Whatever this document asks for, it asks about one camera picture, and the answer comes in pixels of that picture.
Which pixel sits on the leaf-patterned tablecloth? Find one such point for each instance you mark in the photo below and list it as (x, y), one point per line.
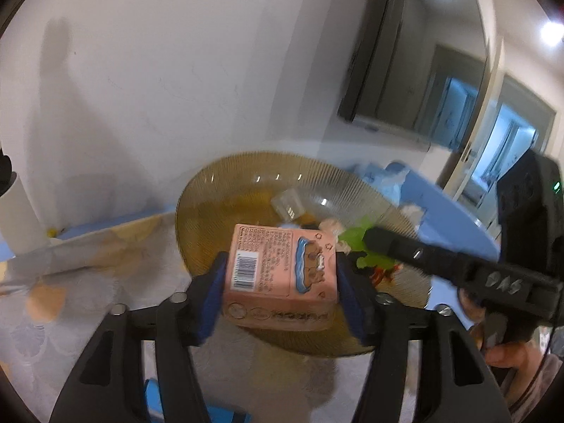
(88, 282)

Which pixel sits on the blue rectangular box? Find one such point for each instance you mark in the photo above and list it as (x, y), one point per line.
(152, 398)

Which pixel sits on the white cylinder stand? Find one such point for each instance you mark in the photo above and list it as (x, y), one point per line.
(20, 216)

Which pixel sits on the pink playing card box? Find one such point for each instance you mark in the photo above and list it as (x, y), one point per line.
(277, 273)

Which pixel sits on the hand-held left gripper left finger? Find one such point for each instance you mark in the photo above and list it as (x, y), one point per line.
(216, 299)

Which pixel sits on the person's right hand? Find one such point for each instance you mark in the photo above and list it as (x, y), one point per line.
(515, 355)

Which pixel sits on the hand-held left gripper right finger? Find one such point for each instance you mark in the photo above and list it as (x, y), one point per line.
(352, 306)

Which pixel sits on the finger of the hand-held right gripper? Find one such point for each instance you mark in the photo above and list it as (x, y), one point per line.
(418, 255)

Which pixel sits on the green translucent toy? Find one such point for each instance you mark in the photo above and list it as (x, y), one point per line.
(354, 238)

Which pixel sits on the white framed glass door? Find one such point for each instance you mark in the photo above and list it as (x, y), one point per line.
(506, 119)

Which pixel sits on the amber ribbed glass bowl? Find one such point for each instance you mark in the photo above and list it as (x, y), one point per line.
(211, 211)

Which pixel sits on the black monitor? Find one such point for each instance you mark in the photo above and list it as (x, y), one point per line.
(409, 53)

